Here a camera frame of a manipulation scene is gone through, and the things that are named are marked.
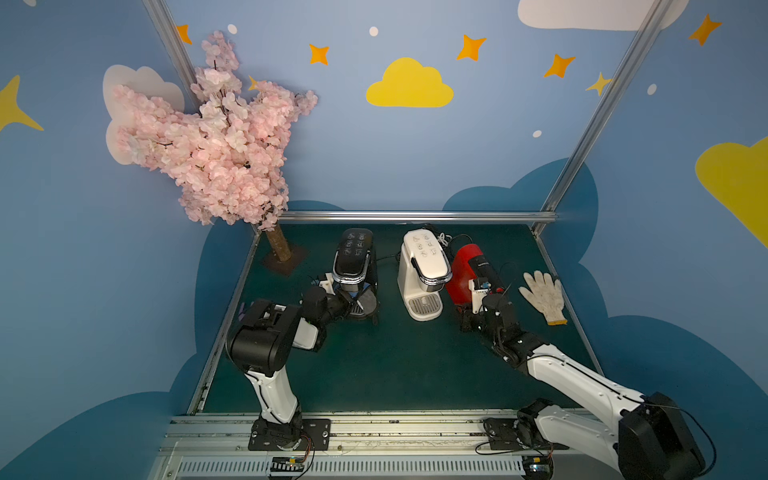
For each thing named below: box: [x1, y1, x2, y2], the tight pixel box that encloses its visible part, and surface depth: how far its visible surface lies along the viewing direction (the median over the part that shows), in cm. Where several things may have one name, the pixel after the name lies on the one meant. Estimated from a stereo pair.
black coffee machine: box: [332, 228, 379, 319], surface depth 86 cm
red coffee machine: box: [446, 244, 505, 306], surface depth 88 cm
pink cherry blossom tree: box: [113, 31, 319, 262], surface depth 67 cm
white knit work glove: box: [518, 271, 568, 326], surface depth 103 cm
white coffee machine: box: [397, 229, 453, 321], surface depth 88 cm
